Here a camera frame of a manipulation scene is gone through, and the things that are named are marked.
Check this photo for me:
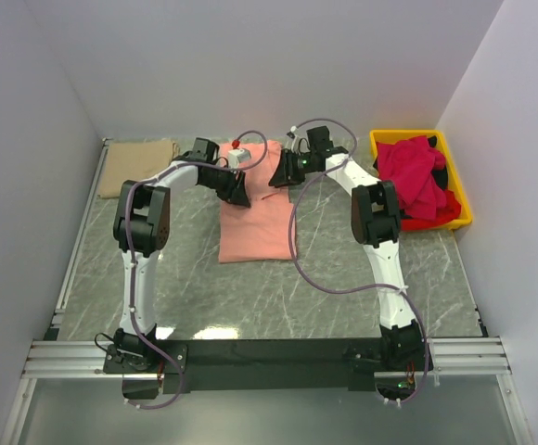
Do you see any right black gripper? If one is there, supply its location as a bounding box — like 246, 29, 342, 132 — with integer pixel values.
267, 149, 314, 189

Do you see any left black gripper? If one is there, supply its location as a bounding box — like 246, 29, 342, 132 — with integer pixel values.
202, 164, 251, 209

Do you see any pink t shirt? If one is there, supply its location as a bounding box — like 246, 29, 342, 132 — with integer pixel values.
218, 140, 293, 263

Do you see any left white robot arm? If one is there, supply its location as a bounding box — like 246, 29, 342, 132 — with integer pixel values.
113, 138, 251, 373

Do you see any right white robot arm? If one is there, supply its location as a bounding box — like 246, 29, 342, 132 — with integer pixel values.
269, 126, 426, 370

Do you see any brown cardboard sheet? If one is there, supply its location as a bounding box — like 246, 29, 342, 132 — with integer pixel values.
98, 139, 180, 198

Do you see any red t shirt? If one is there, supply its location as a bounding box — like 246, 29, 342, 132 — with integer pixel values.
373, 134, 462, 231

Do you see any yellow plastic bin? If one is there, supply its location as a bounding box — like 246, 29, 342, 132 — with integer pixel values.
369, 129, 472, 230

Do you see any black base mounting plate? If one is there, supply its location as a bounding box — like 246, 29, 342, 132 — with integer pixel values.
103, 338, 433, 394

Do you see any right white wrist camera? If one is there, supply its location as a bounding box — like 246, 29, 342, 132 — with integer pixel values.
287, 126, 308, 152

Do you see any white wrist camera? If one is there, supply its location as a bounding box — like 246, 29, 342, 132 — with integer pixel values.
287, 126, 308, 152
226, 147, 251, 169

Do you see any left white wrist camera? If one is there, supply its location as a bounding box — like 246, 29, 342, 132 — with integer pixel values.
226, 147, 251, 169

